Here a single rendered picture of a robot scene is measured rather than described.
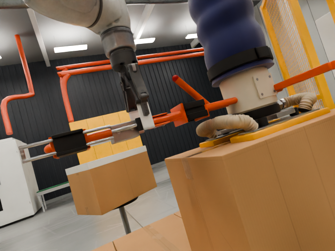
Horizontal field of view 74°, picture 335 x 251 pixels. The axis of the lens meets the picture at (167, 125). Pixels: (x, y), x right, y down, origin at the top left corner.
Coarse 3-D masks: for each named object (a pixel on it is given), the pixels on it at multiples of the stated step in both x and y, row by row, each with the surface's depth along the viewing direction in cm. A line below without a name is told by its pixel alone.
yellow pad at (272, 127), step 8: (296, 112) 71; (304, 112) 74; (312, 112) 70; (320, 112) 70; (328, 112) 71; (264, 120) 66; (280, 120) 70; (288, 120) 66; (296, 120) 65; (304, 120) 67; (264, 128) 62; (272, 128) 61; (280, 128) 62; (240, 136) 63; (248, 136) 60; (256, 136) 59
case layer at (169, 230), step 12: (168, 216) 141; (180, 216) 135; (144, 228) 133; (156, 228) 127; (168, 228) 122; (180, 228) 117; (120, 240) 126; (132, 240) 121; (144, 240) 116; (156, 240) 112; (168, 240) 108; (180, 240) 104
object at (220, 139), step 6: (270, 120) 89; (276, 120) 88; (228, 132) 83; (234, 132) 82; (240, 132) 81; (216, 138) 78; (222, 138) 78; (228, 138) 78; (204, 144) 81; (210, 144) 78; (216, 144) 76
